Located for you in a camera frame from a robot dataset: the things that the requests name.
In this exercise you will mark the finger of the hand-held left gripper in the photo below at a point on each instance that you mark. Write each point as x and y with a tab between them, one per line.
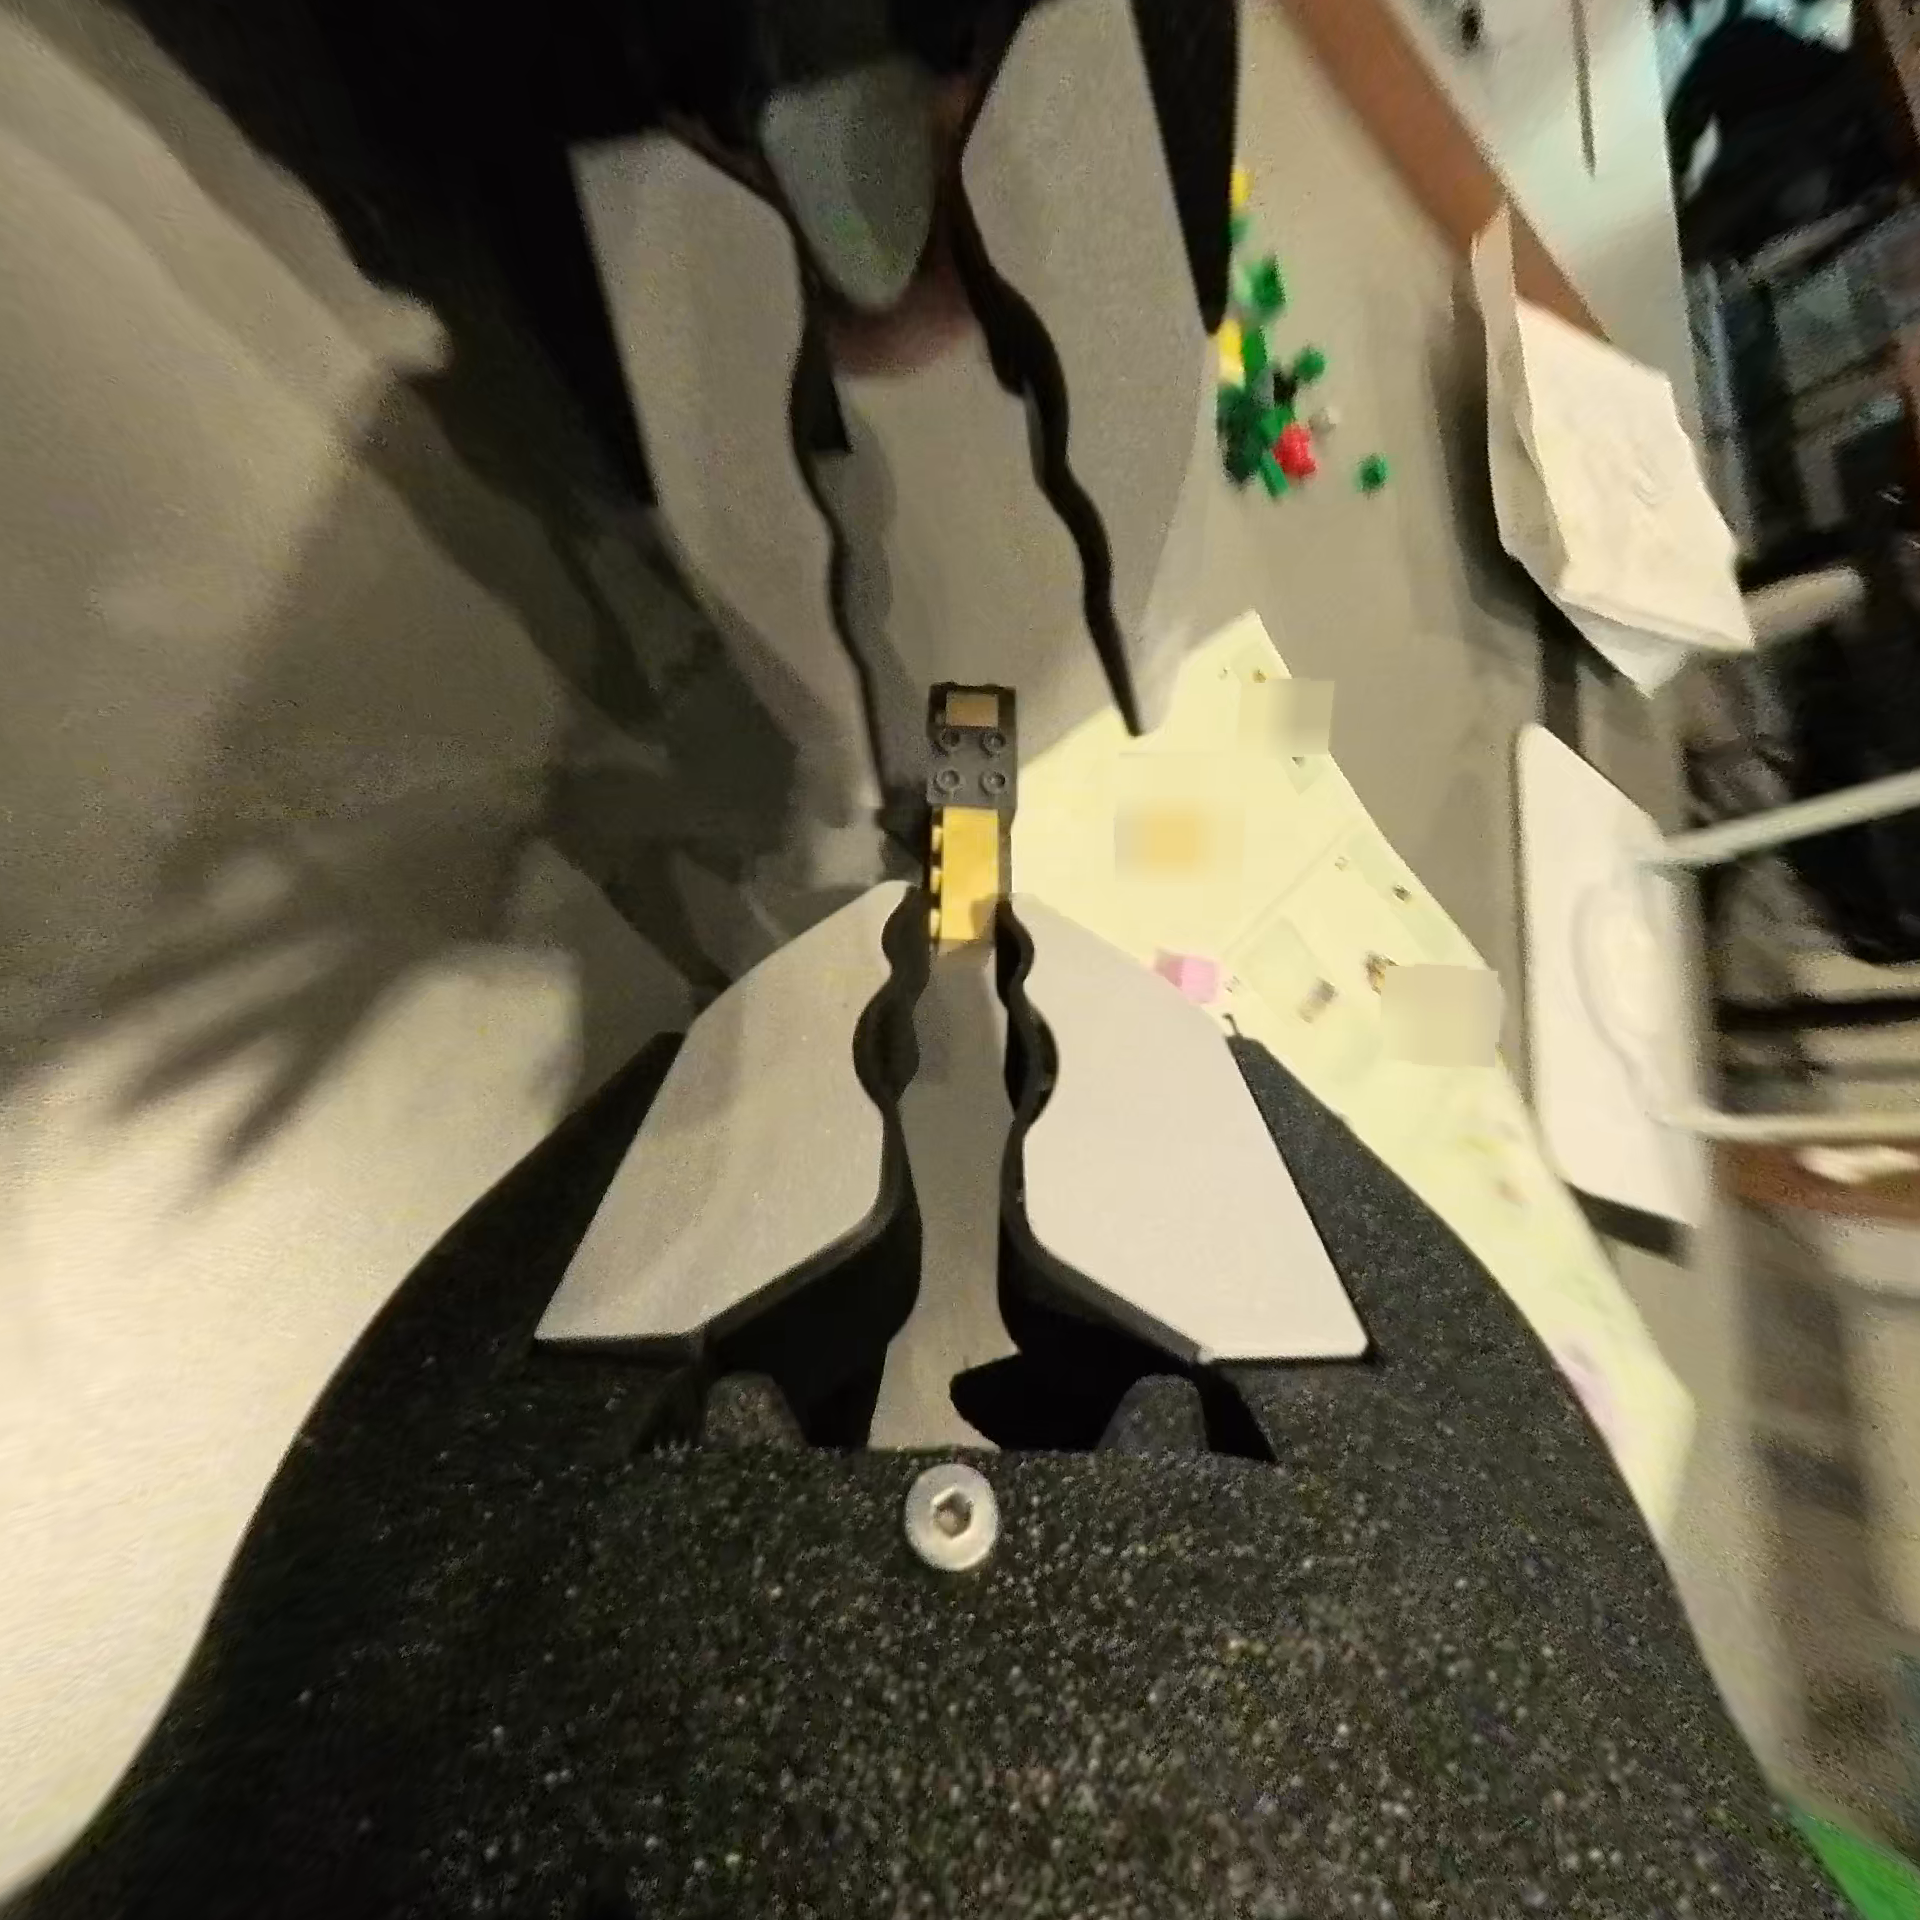
705	451
1094	299

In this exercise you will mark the metal rod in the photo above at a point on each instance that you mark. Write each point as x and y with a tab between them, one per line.
1800	819

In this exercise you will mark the white tray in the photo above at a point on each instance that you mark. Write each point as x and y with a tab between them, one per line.
1589	975

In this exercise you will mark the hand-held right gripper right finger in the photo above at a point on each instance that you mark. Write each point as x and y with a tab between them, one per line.
1171	1201

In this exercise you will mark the pale yellow instruction sheet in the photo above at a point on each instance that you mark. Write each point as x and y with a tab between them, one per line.
1275	840

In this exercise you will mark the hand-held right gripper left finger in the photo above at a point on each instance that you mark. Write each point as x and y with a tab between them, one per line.
720	1184

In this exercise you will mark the green box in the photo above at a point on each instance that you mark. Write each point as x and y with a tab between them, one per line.
1867	1875

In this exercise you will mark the crumpled white paper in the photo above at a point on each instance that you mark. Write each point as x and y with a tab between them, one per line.
1605	451

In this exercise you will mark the small pink brick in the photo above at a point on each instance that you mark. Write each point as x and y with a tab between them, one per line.
1189	975

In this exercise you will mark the dark grey and yellow brick assembly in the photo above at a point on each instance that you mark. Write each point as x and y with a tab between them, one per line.
970	809

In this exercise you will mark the pile of green bricks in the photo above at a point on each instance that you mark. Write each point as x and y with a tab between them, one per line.
1260	406

